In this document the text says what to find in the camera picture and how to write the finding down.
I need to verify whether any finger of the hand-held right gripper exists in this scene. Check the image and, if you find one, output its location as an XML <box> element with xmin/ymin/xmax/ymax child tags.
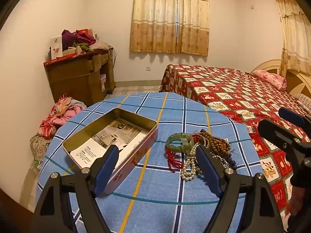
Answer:
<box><xmin>258</xmin><ymin>119</ymin><xmax>304</xmax><ymax>158</ymax></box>
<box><xmin>278</xmin><ymin>107</ymin><xmax>311</xmax><ymax>130</ymax></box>

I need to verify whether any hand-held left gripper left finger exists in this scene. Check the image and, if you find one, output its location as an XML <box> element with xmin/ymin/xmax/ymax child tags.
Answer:
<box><xmin>30</xmin><ymin>144</ymin><xmax>119</xmax><ymax>233</ymax></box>

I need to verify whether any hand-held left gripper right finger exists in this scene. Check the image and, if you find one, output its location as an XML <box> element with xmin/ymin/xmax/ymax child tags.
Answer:
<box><xmin>196</xmin><ymin>144</ymin><xmax>285</xmax><ymax>233</ymax></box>

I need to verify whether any white pearl necklace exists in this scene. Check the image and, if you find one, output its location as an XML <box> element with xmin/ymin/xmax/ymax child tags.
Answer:
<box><xmin>180</xmin><ymin>143</ymin><xmax>230</xmax><ymax>182</ymax></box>

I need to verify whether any dark purple bead bracelet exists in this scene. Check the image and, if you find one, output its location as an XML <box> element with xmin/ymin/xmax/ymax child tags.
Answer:
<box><xmin>226</xmin><ymin>155</ymin><xmax>240</xmax><ymax>170</ymax></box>

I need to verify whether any brown wooden bead necklace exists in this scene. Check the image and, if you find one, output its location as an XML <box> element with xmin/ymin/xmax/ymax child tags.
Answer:
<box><xmin>192</xmin><ymin>129</ymin><xmax>231</xmax><ymax>158</ymax></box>

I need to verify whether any pink rectangular tin box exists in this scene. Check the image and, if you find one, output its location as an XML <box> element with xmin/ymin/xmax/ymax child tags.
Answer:
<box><xmin>62</xmin><ymin>108</ymin><xmax>158</xmax><ymax>195</ymax></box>

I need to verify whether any green jade bangle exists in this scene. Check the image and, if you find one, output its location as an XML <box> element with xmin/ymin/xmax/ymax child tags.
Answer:
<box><xmin>166</xmin><ymin>133</ymin><xmax>194</xmax><ymax>154</ymax></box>

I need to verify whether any red cord bracelet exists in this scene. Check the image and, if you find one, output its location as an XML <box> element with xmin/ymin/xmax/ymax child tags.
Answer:
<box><xmin>165</xmin><ymin>148</ymin><xmax>184</xmax><ymax>173</ymax></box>

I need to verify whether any person's right hand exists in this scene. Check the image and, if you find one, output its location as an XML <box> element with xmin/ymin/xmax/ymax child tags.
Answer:
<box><xmin>289</xmin><ymin>186</ymin><xmax>305</xmax><ymax>216</ymax></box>

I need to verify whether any striped pillow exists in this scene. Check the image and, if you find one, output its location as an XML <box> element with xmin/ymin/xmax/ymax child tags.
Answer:
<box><xmin>294</xmin><ymin>93</ymin><xmax>311</xmax><ymax>110</ymax></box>

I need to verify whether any printed paper leaflet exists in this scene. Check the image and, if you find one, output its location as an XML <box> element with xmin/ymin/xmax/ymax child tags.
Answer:
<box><xmin>70</xmin><ymin>118</ymin><xmax>149</xmax><ymax>169</ymax></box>

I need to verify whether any pink floral pillow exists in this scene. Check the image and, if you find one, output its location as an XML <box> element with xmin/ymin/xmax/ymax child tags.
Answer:
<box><xmin>253</xmin><ymin>70</ymin><xmax>287</xmax><ymax>91</ymax></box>

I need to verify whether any blue checked tablecloth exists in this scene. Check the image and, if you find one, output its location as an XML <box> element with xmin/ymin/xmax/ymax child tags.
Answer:
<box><xmin>35</xmin><ymin>92</ymin><xmax>264</xmax><ymax>233</ymax></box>

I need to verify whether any cream wooden headboard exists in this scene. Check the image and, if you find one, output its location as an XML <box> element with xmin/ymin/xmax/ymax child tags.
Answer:
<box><xmin>251</xmin><ymin>59</ymin><xmax>311</xmax><ymax>95</ymax></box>

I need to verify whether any pile of clothes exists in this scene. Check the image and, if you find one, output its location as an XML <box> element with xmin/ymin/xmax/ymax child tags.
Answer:
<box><xmin>39</xmin><ymin>94</ymin><xmax>86</xmax><ymax>140</ymax></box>

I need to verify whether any woven straw bag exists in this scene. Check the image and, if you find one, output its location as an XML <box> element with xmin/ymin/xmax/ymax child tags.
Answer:
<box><xmin>30</xmin><ymin>133</ymin><xmax>52</xmax><ymax>162</ymax></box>

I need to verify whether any beige patterned side curtain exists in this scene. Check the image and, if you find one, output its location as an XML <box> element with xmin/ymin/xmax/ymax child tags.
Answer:
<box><xmin>274</xmin><ymin>0</ymin><xmax>311</xmax><ymax>76</ymax></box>

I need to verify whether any brown wooden desk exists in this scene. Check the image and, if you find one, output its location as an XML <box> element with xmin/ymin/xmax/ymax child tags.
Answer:
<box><xmin>44</xmin><ymin>49</ymin><xmax>116</xmax><ymax>107</ymax></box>

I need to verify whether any red flat box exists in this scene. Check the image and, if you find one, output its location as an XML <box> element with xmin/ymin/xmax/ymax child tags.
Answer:
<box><xmin>44</xmin><ymin>53</ymin><xmax>80</xmax><ymax>66</ymax></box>

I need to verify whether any pink quilted cloth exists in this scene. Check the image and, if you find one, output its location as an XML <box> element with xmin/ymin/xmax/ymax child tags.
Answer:
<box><xmin>89</xmin><ymin>41</ymin><xmax>108</xmax><ymax>52</ymax></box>

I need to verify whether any white upright cardboard box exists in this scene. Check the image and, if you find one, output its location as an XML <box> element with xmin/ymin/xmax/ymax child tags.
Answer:
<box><xmin>51</xmin><ymin>35</ymin><xmax>64</xmax><ymax>60</ymax></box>

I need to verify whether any magenta cloth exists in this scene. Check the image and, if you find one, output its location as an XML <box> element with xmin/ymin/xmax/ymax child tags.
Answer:
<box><xmin>74</xmin><ymin>30</ymin><xmax>96</xmax><ymax>44</ymax></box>

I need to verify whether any purple cloth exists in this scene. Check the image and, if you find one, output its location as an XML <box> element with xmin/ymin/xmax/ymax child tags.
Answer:
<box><xmin>61</xmin><ymin>30</ymin><xmax>76</xmax><ymax>50</ymax></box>

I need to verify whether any white and red cardboard box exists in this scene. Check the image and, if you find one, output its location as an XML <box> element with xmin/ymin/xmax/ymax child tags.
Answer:
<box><xmin>76</xmin><ymin>28</ymin><xmax>96</xmax><ymax>39</ymax></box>

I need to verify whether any beige patterned window curtain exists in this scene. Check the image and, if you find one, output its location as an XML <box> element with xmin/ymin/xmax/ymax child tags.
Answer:
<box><xmin>130</xmin><ymin>0</ymin><xmax>211</xmax><ymax>57</ymax></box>

